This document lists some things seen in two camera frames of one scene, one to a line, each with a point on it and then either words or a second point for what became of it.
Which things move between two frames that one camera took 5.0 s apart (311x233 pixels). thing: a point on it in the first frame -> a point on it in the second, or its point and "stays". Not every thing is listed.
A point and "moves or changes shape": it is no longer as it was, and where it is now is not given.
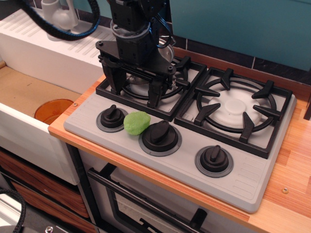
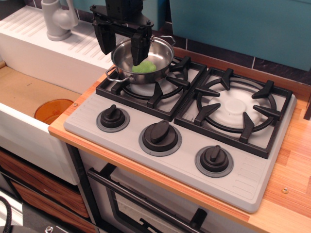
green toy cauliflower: x=135 y=123 moves or changes shape
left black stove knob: x=111 y=120 stays
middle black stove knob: x=160 y=139 stays
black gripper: x=137 y=54 -> x=126 y=17
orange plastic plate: x=48 y=111 stays
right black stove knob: x=214 y=161 stays
